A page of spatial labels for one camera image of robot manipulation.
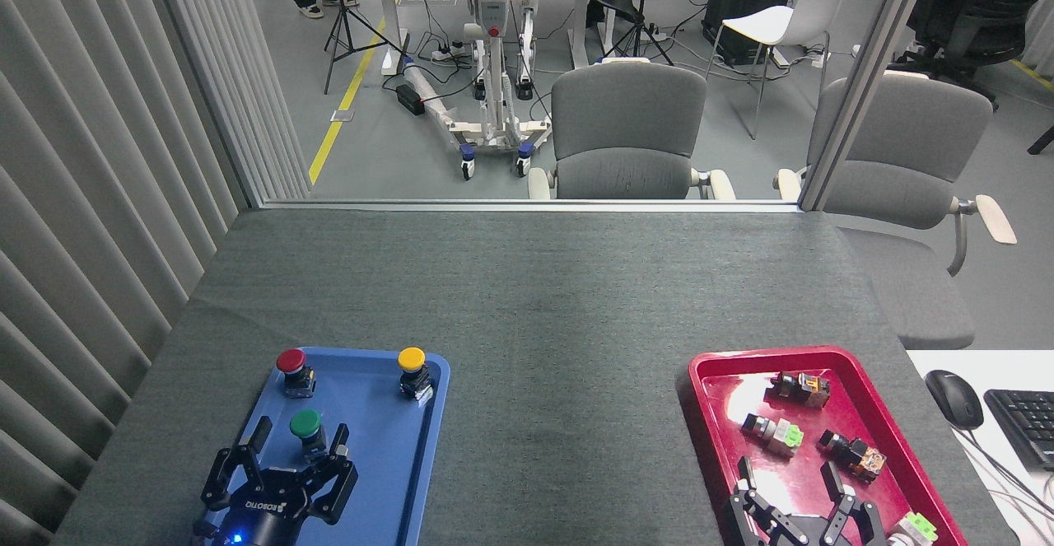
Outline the grey office chair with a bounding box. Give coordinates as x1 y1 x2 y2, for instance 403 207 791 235
773 70 1019 351
527 59 737 201

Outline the white and green switch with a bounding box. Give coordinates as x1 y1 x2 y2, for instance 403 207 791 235
884 511 940 546
740 413 804 459

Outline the black keyboard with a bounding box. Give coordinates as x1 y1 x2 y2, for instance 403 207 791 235
983 388 1054 472

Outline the black office chair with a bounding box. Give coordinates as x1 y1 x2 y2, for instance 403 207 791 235
893 0 1054 112

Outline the white plastic chair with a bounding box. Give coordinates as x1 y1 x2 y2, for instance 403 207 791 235
705 0 862 141

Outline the black computer mouse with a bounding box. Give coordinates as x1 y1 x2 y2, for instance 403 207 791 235
924 369 986 432

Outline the yellow push button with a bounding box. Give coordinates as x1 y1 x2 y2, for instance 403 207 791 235
397 347 435 404

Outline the black and orange switch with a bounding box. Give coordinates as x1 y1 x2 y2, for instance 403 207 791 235
816 430 888 483
769 371 831 409

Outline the red plastic tray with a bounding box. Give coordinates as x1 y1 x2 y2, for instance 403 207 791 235
687 346 969 546

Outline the black camera tripod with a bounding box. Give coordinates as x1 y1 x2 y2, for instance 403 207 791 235
323 0 406 96
599 0 678 68

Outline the blue plastic tray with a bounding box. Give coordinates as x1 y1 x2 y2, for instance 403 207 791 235
193 347 452 546

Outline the silver frame post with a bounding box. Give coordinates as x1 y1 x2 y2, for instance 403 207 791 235
798 0 939 212

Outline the green push button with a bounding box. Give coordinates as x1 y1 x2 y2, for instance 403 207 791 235
289 408 329 459

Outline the red push button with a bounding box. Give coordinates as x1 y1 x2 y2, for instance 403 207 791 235
275 348 317 399

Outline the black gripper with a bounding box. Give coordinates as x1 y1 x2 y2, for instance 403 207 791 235
194 416 360 546
729 456 888 546

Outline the white stand on wheels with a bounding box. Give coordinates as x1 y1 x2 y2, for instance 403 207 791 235
402 0 555 181

